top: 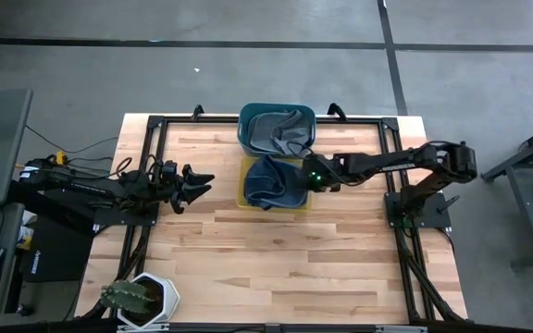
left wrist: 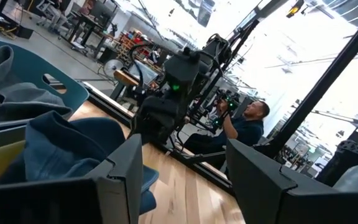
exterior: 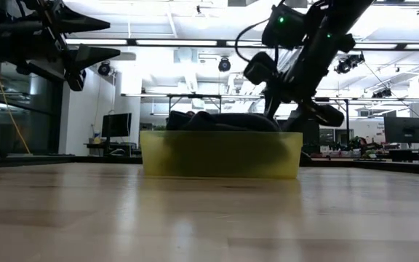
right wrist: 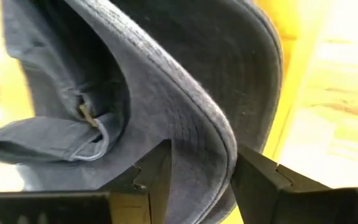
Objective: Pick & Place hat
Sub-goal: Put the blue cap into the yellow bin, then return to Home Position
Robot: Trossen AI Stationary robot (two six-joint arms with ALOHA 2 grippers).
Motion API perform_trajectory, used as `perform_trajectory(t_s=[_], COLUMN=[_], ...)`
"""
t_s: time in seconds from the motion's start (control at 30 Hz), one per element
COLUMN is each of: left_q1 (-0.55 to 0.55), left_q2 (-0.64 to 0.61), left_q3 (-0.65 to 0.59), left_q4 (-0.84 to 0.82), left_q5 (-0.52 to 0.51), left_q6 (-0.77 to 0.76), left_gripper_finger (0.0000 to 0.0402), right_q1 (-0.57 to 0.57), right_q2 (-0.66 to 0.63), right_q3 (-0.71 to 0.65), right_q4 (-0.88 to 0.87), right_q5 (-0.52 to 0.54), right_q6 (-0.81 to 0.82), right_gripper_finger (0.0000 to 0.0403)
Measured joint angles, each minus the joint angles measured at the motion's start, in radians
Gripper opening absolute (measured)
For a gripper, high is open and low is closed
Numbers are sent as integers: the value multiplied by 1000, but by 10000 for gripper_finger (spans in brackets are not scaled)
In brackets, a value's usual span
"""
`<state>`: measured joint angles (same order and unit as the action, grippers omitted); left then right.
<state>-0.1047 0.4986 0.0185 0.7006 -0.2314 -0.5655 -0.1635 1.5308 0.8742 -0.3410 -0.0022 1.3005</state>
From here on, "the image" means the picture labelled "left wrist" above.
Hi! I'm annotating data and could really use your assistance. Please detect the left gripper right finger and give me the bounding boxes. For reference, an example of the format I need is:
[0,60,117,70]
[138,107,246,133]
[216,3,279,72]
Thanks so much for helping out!
[225,139,358,224]

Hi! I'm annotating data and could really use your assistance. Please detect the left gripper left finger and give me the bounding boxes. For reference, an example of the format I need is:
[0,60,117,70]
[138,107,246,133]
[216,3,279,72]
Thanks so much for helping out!
[0,134,144,224]

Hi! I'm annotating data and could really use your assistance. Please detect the blue hooded sweatshirt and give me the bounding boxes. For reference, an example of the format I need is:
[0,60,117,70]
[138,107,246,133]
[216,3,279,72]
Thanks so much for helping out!
[68,117,160,216]

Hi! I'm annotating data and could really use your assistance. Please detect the shelf with red items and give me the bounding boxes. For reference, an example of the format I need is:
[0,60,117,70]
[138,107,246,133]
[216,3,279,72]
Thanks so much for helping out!
[116,29,155,62]

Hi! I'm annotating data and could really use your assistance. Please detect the person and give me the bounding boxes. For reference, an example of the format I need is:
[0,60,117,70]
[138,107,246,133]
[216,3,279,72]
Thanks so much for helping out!
[44,0,71,34]
[183,99,272,170]

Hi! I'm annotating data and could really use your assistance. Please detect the hanging yellow lamp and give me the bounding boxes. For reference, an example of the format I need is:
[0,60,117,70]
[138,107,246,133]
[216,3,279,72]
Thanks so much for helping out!
[286,0,306,19]

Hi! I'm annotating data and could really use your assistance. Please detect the black camera cable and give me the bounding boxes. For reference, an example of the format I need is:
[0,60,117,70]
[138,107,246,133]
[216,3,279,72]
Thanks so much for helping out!
[128,42,157,96]

